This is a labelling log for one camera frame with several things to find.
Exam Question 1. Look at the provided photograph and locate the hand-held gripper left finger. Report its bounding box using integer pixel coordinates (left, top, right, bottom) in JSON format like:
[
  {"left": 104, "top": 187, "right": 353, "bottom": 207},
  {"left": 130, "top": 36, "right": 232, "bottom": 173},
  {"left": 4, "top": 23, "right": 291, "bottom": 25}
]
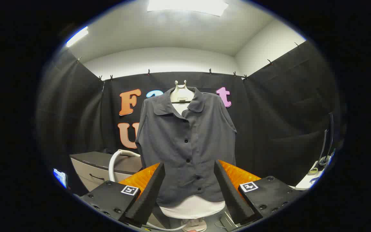
[{"left": 79, "top": 162, "right": 166, "bottom": 228}]

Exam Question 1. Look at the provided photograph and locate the cream mannequin torso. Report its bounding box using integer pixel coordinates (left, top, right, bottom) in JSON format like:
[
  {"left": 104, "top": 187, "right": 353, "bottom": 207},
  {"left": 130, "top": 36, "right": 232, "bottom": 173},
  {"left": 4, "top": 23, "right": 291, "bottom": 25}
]
[{"left": 159, "top": 80, "right": 226, "bottom": 232}]

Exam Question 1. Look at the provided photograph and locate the dark grey button shirt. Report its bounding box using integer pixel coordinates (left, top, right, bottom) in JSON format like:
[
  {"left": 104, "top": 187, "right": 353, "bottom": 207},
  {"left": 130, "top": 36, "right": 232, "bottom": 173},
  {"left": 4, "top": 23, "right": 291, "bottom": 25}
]
[{"left": 135, "top": 86, "right": 237, "bottom": 207}]

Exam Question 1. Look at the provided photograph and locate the black monitor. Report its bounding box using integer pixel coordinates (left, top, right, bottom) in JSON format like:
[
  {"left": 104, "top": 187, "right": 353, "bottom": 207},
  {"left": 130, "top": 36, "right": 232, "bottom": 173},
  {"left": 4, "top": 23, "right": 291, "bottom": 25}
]
[{"left": 319, "top": 112, "right": 335, "bottom": 168}]

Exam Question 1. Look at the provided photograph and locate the long ceiling light strip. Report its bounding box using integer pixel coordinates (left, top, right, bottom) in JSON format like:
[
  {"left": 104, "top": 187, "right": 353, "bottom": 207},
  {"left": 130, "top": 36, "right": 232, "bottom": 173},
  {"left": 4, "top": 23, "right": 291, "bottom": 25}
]
[{"left": 66, "top": 26, "right": 89, "bottom": 47}]

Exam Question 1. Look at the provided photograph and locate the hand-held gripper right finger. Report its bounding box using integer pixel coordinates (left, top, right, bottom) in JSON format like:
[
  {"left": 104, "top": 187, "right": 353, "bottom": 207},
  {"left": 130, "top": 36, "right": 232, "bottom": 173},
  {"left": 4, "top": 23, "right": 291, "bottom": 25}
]
[{"left": 214, "top": 159, "right": 304, "bottom": 226}]

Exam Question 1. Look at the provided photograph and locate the white garment steamer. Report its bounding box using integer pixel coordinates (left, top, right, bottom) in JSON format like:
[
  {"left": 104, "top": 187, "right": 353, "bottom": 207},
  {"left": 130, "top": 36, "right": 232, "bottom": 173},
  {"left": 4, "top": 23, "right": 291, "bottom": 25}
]
[{"left": 108, "top": 150, "right": 187, "bottom": 232}]

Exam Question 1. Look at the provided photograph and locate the square ceiling light panel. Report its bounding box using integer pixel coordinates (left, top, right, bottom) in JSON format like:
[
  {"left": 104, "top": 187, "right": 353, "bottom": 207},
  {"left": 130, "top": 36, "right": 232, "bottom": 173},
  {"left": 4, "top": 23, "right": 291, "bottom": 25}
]
[{"left": 147, "top": 0, "right": 229, "bottom": 17}]

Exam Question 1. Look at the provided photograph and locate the white side table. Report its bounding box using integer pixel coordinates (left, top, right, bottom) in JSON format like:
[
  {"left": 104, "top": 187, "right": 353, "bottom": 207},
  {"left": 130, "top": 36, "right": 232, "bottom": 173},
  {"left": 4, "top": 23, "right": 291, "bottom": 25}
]
[{"left": 295, "top": 151, "right": 334, "bottom": 190}]

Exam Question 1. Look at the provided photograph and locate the black backdrop cloth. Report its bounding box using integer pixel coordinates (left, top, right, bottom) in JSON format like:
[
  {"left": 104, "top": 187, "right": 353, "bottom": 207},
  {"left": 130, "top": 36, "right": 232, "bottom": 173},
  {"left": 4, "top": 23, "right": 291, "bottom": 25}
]
[{"left": 36, "top": 40, "right": 344, "bottom": 197}]

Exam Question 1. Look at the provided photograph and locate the grey drawer cabinet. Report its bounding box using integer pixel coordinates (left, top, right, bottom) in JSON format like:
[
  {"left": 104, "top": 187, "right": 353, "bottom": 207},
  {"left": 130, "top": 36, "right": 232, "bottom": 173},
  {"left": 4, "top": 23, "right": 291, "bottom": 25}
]
[{"left": 70, "top": 151, "right": 144, "bottom": 194}]

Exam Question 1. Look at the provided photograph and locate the smartphone with lit screen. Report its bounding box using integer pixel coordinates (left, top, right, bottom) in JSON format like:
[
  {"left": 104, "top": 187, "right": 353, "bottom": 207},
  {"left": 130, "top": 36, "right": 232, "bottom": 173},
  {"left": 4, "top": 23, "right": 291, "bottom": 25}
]
[{"left": 53, "top": 168, "right": 68, "bottom": 189}]

